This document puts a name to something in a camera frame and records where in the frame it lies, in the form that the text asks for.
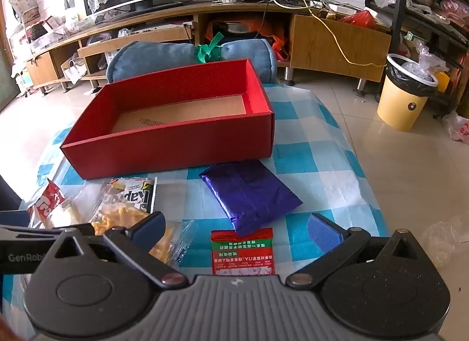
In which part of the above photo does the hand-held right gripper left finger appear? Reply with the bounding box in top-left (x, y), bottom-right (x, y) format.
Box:
top-left (40, 212), bottom-right (189, 288)

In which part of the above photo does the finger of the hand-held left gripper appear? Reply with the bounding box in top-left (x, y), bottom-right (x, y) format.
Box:
top-left (0, 224), bottom-right (95, 241)

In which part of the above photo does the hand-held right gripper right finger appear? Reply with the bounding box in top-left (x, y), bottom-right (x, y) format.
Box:
top-left (286, 213), bottom-right (427, 288)

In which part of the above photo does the clear bag of yellow puffs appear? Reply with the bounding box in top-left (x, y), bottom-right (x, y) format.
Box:
top-left (90, 205), bottom-right (195, 264)

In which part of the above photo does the red gummy candy packet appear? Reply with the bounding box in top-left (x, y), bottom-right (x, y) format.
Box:
top-left (27, 179), bottom-right (67, 224)

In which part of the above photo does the red cardboard box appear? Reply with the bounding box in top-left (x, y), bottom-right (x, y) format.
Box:
top-left (60, 58), bottom-right (275, 181)

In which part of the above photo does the red and green sachet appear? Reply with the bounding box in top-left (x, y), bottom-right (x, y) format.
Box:
top-left (210, 227), bottom-right (275, 276)

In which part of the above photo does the purple foil snack packet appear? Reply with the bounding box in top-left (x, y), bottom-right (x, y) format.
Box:
top-left (200, 160), bottom-right (303, 237)

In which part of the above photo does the blue checkered tablecloth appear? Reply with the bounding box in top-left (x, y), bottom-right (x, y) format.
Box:
top-left (0, 82), bottom-right (391, 327)

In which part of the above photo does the clear plastic bag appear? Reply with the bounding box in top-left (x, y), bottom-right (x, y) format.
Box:
top-left (418, 216), bottom-right (466, 268)

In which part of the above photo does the yellow trash bin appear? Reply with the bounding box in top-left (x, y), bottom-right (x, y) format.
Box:
top-left (377, 53), bottom-right (439, 133)

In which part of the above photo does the blue rolled pillow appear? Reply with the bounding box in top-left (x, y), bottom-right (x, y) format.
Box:
top-left (106, 38), bottom-right (286, 85)

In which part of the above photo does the white plastic bag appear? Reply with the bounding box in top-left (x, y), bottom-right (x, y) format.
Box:
top-left (441, 110), bottom-right (469, 142)

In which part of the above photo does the green ribbon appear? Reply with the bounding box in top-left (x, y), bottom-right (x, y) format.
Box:
top-left (196, 32), bottom-right (225, 64)

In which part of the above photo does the orange plastic bag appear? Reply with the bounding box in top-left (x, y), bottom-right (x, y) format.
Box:
top-left (269, 33), bottom-right (290, 61)

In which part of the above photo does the wooden tv cabinet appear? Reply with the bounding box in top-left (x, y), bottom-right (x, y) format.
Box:
top-left (26, 0), bottom-right (392, 96)

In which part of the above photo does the red plastic bag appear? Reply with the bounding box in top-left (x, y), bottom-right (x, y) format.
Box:
top-left (337, 10), bottom-right (378, 28)

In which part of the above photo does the yellow cable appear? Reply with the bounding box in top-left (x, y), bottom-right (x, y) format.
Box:
top-left (275, 0), bottom-right (389, 68)

